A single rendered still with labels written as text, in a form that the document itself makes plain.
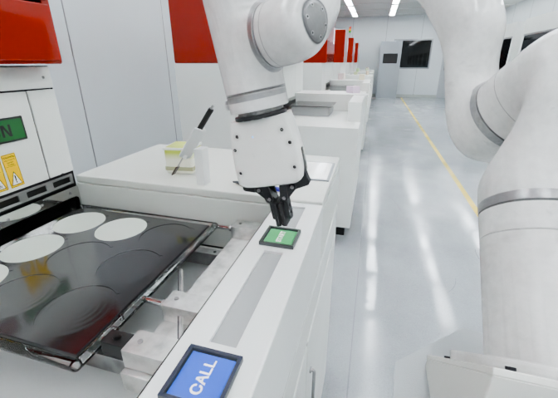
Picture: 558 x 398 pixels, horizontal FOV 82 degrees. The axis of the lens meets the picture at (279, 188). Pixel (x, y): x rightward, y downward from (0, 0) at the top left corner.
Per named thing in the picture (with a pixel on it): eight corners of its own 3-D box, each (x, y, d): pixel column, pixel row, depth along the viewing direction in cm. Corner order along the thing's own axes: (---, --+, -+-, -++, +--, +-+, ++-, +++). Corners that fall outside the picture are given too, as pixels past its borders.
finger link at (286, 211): (273, 186, 48) (281, 227, 50) (294, 184, 47) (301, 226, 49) (279, 179, 51) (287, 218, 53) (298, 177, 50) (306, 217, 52)
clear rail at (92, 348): (67, 373, 38) (64, 365, 37) (213, 226, 71) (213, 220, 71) (76, 376, 37) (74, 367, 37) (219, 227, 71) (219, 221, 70)
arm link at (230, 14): (301, 81, 45) (254, 90, 51) (283, -28, 41) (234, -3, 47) (261, 90, 39) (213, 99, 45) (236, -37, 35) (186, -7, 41)
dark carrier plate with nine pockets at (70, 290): (-111, 304, 48) (-113, 301, 47) (80, 208, 78) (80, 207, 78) (76, 358, 39) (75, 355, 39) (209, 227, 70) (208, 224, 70)
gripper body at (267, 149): (215, 116, 44) (235, 192, 47) (286, 102, 41) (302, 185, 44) (237, 109, 51) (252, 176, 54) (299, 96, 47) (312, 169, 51)
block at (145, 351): (124, 367, 39) (119, 348, 38) (142, 345, 42) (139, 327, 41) (182, 384, 37) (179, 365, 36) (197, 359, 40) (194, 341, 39)
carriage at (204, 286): (124, 390, 40) (119, 372, 39) (237, 242, 72) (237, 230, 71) (181, 407, 38) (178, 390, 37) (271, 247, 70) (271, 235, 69)
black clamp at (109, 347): (102, 354, 41) (98, 338, 40) (115, 341, 43) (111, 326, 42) (125, 361, 40) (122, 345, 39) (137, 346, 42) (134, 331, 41)
